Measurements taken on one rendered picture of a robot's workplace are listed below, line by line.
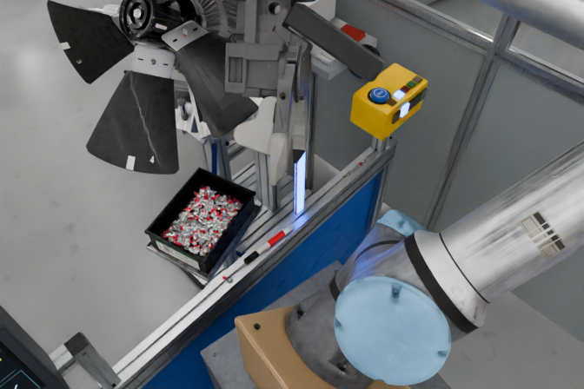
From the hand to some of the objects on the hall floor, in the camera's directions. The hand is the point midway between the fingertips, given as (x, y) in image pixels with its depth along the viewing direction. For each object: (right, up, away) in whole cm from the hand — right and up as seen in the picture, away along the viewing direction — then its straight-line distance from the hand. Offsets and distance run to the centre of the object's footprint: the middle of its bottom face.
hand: (291, 169), depth 57 cm
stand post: (-26, -32, +154) cm, 160 cm away
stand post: (-10, -20, +165) cm, 166 cm away
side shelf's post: (+7, -9, +174) cm, 174 cm away
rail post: (+26, -47, +143) cm, 152 cm away
